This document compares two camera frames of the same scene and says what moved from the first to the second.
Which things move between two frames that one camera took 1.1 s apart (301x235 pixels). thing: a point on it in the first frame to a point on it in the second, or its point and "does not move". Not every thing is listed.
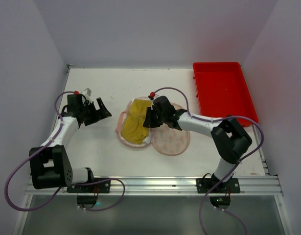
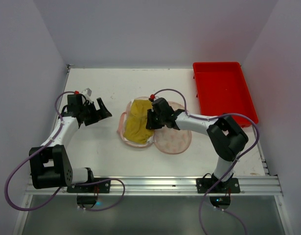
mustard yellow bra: (133, 130) does not move
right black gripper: (153, 117) does not move
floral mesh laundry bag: (166, 139) to (176, 105)
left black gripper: (93, 113) does not move
